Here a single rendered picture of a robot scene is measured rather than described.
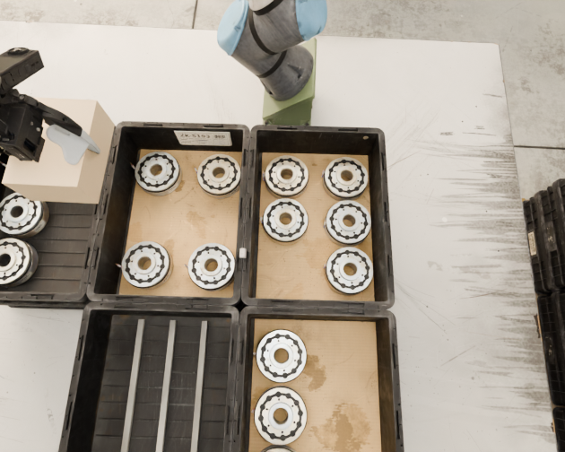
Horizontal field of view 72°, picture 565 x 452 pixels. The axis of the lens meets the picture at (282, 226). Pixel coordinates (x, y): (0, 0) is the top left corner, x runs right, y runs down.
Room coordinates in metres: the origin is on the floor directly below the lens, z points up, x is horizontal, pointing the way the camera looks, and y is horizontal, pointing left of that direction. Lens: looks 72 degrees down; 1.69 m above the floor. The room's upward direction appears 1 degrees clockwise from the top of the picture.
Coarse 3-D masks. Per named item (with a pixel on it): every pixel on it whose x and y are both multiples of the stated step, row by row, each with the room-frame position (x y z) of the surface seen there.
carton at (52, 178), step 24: (96, 120) 0.36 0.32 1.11; (48, 144) 0.31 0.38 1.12; (24, 168) 0.27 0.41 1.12; (48, 168) 0.27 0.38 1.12; (72, 168) 0.27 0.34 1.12; (96, 168) 0.29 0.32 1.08; (24, 192) 0.24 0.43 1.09; (48, 192) 0.24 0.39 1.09; (72, 192) 0.24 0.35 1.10; (96, 192) 0.25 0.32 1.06
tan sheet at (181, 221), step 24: (192, 168) 0.41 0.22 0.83; (240, 168) 0.42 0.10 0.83; (144, 192) 0.35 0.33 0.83; (192, 192) 0.35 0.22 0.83; (144, 216) 0.29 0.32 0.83; (168, 216) 0.29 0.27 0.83; (192, 216) 0.29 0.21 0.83; (216, 216) 0.29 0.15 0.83; (144, 240) 0.23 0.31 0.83; (168, 240) 0.23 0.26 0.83; (192, 240) 0.23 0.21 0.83; (216, 240) 0.23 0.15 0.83; (144, 264) 0.18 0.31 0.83; (216, 264) 0.18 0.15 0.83; (120, 288) 0.12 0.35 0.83; (168, 288) 0.12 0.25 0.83; (192, 288) 0.12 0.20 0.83
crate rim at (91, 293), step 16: (160, 128) 0.46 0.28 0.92; (176, 128) 0.46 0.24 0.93; (192, 128) 0.46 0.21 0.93; (208, 128) 0.46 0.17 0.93; (224, 128) 0.47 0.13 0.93; (240, 128) 0.47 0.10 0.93; (112, 144) 0.42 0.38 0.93; (112, 160) 0.38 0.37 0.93; (112, 176) 0.34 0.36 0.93; (240, 176) 0.35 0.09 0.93; (240, 192) 0.31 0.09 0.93; (240, 208) 0.28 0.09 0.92; (240, 224) 0.24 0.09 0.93; (96, 240) 0.20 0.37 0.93; (240, 240) 0.21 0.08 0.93; (96, 256) 0.17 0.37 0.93; (96, 272) 0.14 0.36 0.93; (240, 272) 0.14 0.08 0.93; (240, 288) 0.11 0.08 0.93; (208, 304) 0.08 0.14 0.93; (224, 304) 0.08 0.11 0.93
